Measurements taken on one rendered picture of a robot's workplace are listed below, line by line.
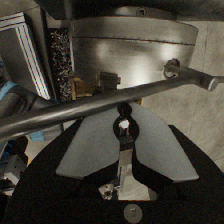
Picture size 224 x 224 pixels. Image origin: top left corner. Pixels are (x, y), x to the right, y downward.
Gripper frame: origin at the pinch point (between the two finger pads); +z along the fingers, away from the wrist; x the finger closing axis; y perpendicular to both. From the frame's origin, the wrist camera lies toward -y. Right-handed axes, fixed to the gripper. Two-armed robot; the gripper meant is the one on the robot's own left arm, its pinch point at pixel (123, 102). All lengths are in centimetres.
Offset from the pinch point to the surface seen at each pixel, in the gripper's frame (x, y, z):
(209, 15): 18.3, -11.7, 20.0
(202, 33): 114, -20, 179
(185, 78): 8.0, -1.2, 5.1
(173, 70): 9.4, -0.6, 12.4
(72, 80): -18.7, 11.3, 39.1
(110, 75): -1.9, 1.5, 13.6
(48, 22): -41, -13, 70
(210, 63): 148, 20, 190
